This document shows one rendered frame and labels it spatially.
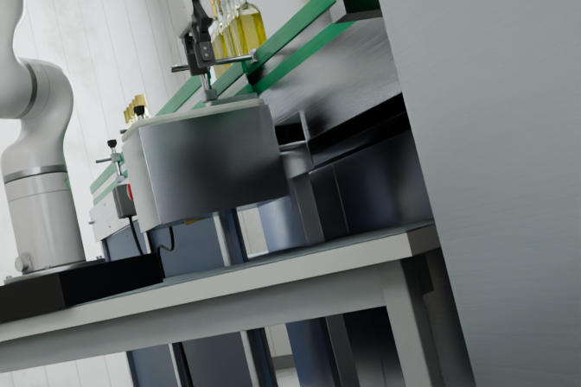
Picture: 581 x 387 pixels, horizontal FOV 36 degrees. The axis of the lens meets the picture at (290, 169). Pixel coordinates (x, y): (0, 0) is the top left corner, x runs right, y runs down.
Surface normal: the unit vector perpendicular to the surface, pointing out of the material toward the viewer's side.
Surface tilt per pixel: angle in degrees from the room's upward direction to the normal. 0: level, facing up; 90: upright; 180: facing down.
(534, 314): 90
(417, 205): 90
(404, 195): 90
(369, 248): 90
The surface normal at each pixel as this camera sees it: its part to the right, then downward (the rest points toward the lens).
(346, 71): -0.91, 0.19
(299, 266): -0.55, 0.07
